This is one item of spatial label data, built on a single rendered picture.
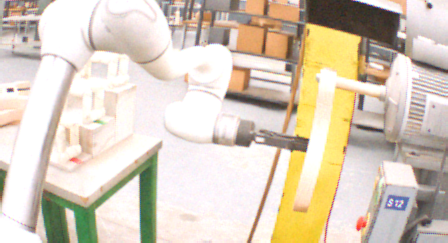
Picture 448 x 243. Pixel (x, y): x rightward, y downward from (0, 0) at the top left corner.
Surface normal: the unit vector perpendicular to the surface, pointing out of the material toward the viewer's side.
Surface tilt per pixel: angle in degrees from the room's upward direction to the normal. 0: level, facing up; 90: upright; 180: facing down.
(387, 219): 90
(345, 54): 90
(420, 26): 90
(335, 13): 90
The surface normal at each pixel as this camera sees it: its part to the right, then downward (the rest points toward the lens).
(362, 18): -0.26, 0.22
